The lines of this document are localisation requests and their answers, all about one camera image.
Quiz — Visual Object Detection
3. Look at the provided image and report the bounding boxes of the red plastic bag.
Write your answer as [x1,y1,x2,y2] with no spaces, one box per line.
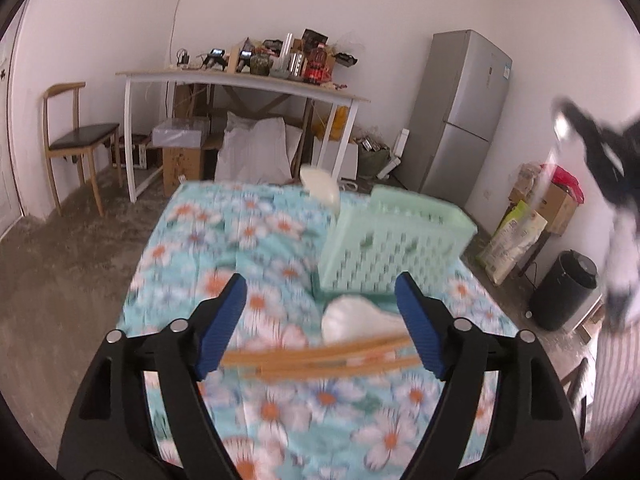
[550,164,586,206]

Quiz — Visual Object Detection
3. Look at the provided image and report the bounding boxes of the white bowl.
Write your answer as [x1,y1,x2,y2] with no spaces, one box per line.
[320,294,408,343]

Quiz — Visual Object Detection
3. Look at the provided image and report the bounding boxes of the white wall cable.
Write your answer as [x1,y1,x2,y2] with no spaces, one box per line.
[169,0,193,68]

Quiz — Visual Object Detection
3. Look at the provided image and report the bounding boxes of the yellow bag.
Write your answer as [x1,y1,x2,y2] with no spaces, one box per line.
[327,105,352,142]

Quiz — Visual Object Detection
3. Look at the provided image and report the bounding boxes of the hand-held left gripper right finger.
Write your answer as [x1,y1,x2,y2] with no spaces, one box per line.
[395,271,587,480]

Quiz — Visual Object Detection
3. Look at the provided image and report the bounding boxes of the brown cardboard box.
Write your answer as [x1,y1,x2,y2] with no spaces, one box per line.
[162,145,206,197]

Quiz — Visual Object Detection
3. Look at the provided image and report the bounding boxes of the dark green bag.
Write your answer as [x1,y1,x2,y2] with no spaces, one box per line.
[357,137,392,179]

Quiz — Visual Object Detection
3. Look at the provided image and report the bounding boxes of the wooden chair with dark seat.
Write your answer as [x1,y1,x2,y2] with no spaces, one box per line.
[42,82,123,217]

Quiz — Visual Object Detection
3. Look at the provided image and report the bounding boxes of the open cardboard box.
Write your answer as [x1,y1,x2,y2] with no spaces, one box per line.
[510,175,578,236]

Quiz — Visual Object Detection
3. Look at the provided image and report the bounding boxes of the floral turquoise blanket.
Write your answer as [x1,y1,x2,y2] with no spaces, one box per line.
[120,180,521,480]

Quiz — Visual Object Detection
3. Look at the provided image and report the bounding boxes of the striped cloth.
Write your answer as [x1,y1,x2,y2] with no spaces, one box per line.
[582,324,640,463]

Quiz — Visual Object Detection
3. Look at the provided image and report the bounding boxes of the printed rice bag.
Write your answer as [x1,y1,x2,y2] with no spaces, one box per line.
[477,200,548,286]

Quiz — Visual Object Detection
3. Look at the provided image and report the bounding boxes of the person's right hand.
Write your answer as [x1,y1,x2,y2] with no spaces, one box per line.
[602,210,636,298]

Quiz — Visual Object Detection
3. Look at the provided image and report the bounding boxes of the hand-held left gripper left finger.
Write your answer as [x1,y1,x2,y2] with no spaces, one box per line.
[56,272,248,480]

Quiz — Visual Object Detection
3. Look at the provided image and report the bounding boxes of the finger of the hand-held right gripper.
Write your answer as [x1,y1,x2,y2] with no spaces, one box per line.
[552,96,608,161]

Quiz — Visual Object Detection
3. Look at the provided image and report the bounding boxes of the red oil bottle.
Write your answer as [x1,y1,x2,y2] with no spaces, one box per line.
[304,44,335,84]

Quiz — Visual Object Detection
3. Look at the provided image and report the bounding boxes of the green plastic basket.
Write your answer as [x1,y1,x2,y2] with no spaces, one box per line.
[312,184,478,306]

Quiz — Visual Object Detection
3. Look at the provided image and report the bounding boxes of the grey refrigerator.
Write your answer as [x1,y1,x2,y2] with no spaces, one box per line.
[400,30,513,208]

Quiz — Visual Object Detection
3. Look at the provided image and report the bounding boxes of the black trash can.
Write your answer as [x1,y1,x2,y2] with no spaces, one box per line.
[530,250,601,333]

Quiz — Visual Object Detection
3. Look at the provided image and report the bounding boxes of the white desk with wooden top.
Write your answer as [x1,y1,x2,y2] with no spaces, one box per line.
[116,67,372,204]

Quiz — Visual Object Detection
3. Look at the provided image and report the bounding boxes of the white sack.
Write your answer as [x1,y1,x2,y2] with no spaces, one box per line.
[215,110,304,186]

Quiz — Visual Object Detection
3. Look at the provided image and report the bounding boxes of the silver metal cylinder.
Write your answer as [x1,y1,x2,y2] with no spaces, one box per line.
[279,32,297,75]

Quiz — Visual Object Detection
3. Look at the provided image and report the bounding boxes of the white spoon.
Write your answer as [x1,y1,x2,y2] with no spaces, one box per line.
[299,164,342,216]

